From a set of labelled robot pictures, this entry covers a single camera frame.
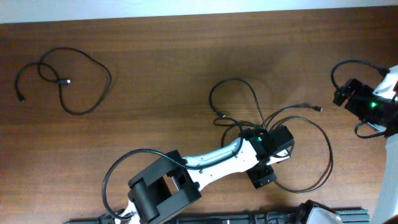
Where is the left camera cable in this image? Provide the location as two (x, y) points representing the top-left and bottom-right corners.
(101, 117), (295, 222)

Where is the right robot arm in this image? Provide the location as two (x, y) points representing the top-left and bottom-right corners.
(332, 76), (397, 223)

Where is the thin black usb cable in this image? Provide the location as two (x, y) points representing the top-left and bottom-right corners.
(208, 77), (334, 194)

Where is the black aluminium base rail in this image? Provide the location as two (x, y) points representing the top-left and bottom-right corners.
(63, 207), (371, 224)

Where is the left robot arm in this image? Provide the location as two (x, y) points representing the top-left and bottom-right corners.
(115, 126), (294, 223)

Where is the thick black usb cable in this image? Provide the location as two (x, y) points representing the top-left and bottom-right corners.
(14, 47), (113, 116)

